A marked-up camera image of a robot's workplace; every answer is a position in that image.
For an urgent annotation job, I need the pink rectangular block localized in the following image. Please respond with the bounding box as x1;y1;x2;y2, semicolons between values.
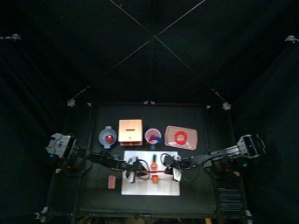
106;174;117;190

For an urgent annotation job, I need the white cutting board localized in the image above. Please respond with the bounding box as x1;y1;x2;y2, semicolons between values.
120;150;181;197

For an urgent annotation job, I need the red plastic cup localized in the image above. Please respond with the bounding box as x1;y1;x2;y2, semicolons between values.
144;128;162;145

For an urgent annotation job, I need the wooden box red front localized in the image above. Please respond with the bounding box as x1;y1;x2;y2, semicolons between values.
117;118;144;146

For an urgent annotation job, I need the black ribbed panel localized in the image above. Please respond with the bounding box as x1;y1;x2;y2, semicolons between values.
216;187;242;217

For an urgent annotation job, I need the red ring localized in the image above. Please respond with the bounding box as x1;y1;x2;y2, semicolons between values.
172;130;190;146

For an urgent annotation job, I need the pink tray with red ring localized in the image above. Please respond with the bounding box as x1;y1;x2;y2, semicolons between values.
162;125;198;151

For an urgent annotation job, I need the grey-blue bowl with handle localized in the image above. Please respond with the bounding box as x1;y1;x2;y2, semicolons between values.
97;125;117;150

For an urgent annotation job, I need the grey vertical frame pole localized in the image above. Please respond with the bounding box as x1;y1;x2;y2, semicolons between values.
145;0;154;103

